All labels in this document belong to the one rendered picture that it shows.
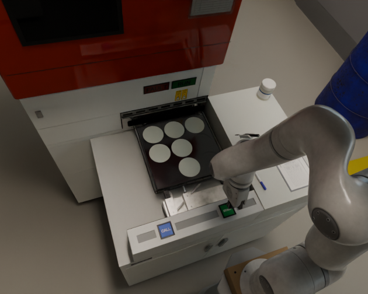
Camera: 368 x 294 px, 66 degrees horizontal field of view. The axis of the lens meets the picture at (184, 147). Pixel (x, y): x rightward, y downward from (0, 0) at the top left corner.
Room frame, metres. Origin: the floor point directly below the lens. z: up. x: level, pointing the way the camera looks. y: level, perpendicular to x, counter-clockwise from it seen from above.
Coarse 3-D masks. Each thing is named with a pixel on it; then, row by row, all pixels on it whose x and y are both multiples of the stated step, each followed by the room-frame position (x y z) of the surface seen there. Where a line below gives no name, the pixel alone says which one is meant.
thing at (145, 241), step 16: (208, 208) 0.42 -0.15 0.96; (256, 208) 0.46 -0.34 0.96; (176, 224) 0.33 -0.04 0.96; (192, 224) 0.34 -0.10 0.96; (208, 224) 0.36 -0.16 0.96; (224, 224) 0.37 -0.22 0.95; (240, 224) 0.43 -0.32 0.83; (144, 240) 0.25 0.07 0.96; (160, 240) 0.26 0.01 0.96; (176, 240) 0.27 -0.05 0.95; (192, 240) 0.31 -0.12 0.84; (144, 256) 0.21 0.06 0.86
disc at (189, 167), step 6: (180, 162) 0.63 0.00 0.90; (186, 162) 0.64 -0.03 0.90; (192, 162) 0.65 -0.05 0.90; (198, 162) 0.65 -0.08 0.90; (180, 168) 0.60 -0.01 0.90; (186, 168) 0.61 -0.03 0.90; (192, 168) 0.62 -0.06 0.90; (198, 168) 0.62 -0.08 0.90; (186, 174) 0.58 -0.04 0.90; (192, 174) 0.58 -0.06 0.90
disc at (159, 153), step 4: (160, 144) 0.70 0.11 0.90; (152, 148) 0.67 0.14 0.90; (156, 148) 0.68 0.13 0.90; (160, 148) 0.68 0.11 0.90; (164, 148) 0.69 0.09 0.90; (168, 148) 0.69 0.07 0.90; (152, 152) 0.65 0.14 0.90; (156, 152) 0.66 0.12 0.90; (160, 152) 0.66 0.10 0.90; (164, 152) 0.67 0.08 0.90; (168, 152) 0.67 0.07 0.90; (152, 156) 0.63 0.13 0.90; (156, 156) 0.63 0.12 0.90; (160, 156) 0.64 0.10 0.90; (164, 156) 0.64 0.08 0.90; (168, 156) 0.65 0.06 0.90; (156, 160) 0.61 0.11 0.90; (160, 160) 0.62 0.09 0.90; (164, 160) 0.62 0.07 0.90
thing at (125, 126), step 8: (184, 104) 0.94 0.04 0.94; (192, 104) 0.95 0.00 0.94; (200, 104) 0.97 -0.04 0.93; (152, 112) 0.85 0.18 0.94; (160, 112) 0.87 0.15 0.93; (168, 112) 0.89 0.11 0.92; (184, 112) 0.95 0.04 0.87; (192, 112) 0.96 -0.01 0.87; (200, 112) 0.98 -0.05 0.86; (128, 120) 0.78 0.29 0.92; (152, 120) 0.85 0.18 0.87; (160, 120) 0.87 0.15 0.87; (128, 128) 0.78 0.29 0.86
